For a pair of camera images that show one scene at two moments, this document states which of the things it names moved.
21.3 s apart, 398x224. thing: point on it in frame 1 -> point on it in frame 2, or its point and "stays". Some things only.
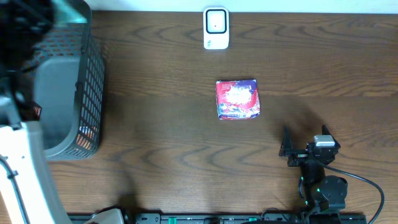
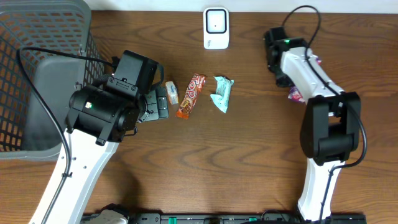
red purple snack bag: (237, 99) -> (293, 93)
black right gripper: (298, 155) -> (282, 83)
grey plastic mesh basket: (68, 79) stays
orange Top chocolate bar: (37, 111) -> (191, 96)
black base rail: (247, 218) stays
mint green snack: (64, 11) -> (221, 98)
